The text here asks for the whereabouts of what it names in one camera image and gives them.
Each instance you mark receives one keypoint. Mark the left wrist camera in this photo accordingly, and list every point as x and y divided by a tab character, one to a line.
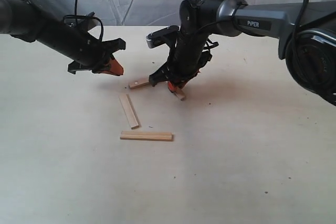
78	20

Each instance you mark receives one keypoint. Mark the right grey Piper arm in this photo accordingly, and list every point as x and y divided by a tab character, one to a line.
305	32

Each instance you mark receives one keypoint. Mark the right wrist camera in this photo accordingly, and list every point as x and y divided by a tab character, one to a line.
167	35

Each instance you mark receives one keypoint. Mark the wooden stick with holes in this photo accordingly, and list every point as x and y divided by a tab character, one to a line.
140	82

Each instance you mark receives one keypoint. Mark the long bottom wooden stick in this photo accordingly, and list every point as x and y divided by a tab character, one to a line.
146	136

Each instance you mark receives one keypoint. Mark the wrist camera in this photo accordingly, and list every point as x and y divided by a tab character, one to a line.
78	20
167	35

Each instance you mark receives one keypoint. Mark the short wooden stick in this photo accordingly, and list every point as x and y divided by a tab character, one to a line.
129	111

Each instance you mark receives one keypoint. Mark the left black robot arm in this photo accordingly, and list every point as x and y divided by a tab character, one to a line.
25	21

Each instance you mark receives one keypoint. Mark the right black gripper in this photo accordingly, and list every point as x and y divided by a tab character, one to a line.
183	63

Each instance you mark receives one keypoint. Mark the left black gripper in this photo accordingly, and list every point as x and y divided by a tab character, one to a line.
87	51

